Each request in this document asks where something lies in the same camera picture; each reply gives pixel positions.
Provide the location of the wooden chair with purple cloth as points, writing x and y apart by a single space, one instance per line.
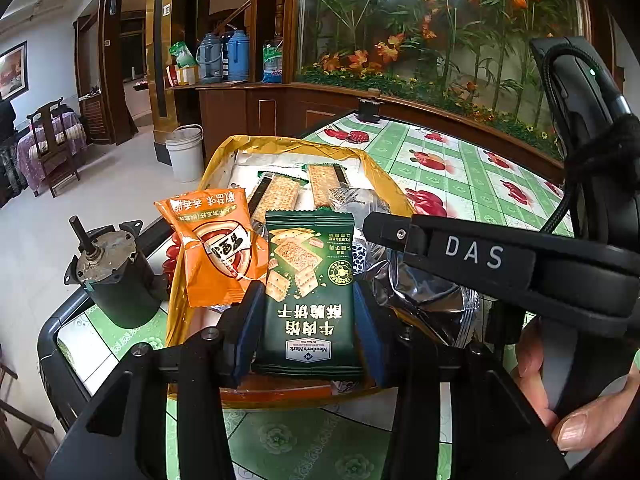
55 135

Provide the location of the yellow rimmed tray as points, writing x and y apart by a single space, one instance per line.
280 142

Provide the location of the blue thermos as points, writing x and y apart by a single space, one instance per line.
237 57

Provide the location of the framed wall painting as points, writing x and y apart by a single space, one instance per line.
12 70

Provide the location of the green plastic bag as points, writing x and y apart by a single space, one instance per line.
182 55

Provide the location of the person's right hand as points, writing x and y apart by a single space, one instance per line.
600 425

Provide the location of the grey thermos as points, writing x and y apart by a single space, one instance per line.
209 60

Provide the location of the clear wrapped cracker packet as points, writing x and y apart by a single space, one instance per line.
322 185
277 192

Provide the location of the silver foil snack packet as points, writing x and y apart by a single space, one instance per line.
420 305

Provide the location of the clear plastic snack packet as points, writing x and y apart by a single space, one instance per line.
360 202

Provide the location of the grey electric motor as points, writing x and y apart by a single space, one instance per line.
115 285

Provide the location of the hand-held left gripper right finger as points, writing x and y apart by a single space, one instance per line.
370 332

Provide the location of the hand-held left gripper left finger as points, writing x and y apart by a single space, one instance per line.
247 330

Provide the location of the dark green cracker snack packet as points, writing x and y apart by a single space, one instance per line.
307 285

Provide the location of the black jar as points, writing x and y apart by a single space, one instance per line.
370 111

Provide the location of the orange round-logo snack packet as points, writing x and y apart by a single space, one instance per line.
210 240

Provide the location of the green fruit print tablecloth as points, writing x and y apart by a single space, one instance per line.
450 185

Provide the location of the wooden sideboard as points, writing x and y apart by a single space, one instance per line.
225 110

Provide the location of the white plastic bucket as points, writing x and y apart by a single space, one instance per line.
185 157

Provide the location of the small white wrapped candy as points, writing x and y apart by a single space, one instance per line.
361 257

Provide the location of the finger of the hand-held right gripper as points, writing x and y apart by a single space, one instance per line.
395 232

